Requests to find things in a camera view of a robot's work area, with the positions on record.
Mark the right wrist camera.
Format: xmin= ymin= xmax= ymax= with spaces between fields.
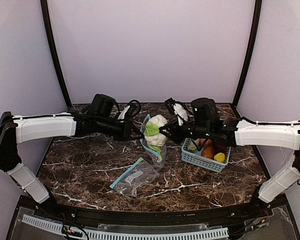
xmin=164 ymin=98 xmax=189 ymax=126

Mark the yellow lemon toy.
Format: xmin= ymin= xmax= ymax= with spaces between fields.
xmin=213 ymin=152 xmax=226 ymax=163

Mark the white cauliflower toy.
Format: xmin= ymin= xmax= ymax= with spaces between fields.
xmin=143 ymin=114 xmax=168 ymax=152

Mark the orange brown potato toy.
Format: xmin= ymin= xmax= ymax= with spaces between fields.
xmin=201 ymin=139 xmax=216 ymax=160

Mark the black frame post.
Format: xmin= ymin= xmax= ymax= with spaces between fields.
xmin=40 ymin=0 xmax=72 ymax=109
xmin=232 ymin=0 xmax=263 ymax=108

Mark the left black frame post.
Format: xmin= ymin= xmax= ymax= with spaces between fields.
xmin=40 ymin=0 xmax=72 ymax=109

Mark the right black frame post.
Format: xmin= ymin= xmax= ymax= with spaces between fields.
xmin=232 ymin=0 xmax=263 ymax=108

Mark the light blue plastic basket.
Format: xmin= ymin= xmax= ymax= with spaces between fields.
xmin=181 ymin=138 xmax=232 ymax=173

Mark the white slotted cable duct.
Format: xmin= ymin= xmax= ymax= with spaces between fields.
xmin=21 ymin=214 xmax=230 ymax=240

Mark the clear zip bag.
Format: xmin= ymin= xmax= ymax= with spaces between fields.
xmin=109 ymin=157 xmax=160 ymax=197
xmin=140 ymin=114 xmax=167 ymax=169

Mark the dark red pomegranate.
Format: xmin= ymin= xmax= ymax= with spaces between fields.
xmin=213 ymin=145 xmax=228 ymax=154

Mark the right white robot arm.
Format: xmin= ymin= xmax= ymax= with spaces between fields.
xmin=159 ymin=97 xmax=300 ymax=203

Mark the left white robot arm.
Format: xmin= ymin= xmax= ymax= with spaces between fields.
xmin=0 ymin=93 xmax=144 ymax=204

